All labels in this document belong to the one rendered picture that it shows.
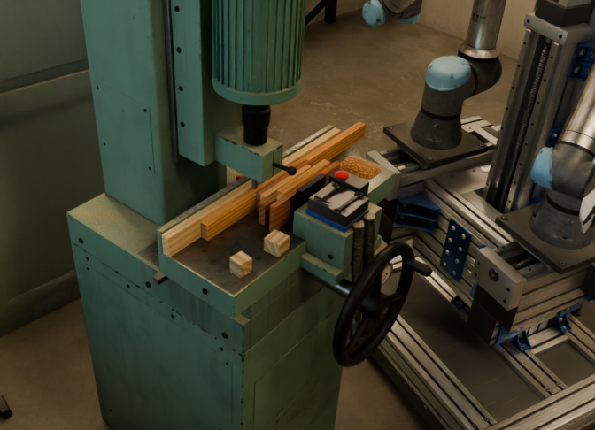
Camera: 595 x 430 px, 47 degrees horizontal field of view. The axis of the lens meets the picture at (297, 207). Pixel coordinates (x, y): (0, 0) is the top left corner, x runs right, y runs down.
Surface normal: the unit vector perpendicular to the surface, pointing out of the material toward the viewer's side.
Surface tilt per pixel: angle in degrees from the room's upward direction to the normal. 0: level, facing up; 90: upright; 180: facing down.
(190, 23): 90
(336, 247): 90
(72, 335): 0
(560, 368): 0
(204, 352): 90
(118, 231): 0
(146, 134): 90
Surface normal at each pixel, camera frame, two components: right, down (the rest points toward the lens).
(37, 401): 0.06, -0.81
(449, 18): -0.72, 0.37
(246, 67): -0.20, 0.56
